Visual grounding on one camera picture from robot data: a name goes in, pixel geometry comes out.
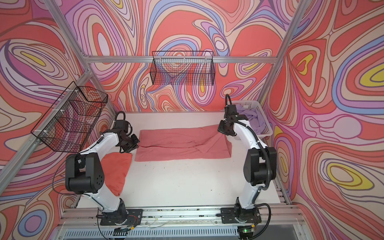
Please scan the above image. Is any folded red t shirt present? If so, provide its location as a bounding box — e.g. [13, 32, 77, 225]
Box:
[101, 152, 133, 197]

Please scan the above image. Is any white plastic laundry basket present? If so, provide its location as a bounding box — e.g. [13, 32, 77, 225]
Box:
[233, 101, 273, 139]

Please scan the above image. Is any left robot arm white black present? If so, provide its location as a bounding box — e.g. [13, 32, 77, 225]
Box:
[65, 120, 139, 225]

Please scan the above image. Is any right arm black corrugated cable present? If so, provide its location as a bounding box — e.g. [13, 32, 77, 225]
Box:
[224, 93, 274, 240]

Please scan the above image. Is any aluminium frame right post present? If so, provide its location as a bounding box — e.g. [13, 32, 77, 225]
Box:
[257, 1, 312, 106]

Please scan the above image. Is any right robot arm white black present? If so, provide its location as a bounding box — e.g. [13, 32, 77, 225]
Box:
[218, 104, 277, 223]

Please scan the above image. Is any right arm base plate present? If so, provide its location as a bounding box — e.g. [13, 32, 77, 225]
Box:
[216, 207, 262, 225]

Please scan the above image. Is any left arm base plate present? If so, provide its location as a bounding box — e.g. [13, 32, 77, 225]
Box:
[98, 209, 143, 227]

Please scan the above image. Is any black wire basket wall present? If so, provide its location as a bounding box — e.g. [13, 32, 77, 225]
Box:
[150, 50, 216, 86]
[31, 82, 108, 153]

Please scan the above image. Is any aluminium frame back crossbar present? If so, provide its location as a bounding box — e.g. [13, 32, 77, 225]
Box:
[83, 55, 277, 64]

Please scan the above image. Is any aluminium frame rail base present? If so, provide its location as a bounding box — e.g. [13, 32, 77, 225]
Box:
[51, 205, 313, 240]

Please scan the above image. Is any black wire basket back wall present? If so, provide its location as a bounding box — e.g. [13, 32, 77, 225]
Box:
[150, 50, 216, 86]

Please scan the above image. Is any aluminium frame post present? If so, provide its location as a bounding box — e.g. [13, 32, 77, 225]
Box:
[44, 0, 118, 115]
[257, 1, 312, 106]

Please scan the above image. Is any aluminium frame left post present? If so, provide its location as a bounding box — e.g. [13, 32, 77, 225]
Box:
[44, 0, 118, 115]

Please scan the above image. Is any lavender t shirt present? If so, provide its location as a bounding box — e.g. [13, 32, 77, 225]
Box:
[236, 105, 266, 135]

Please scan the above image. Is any pink t shirt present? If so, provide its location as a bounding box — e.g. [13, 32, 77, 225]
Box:
[135, 125, 232, 162]

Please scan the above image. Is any black wire basket left wall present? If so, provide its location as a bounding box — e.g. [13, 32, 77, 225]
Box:
[31, 82, 108, 153]

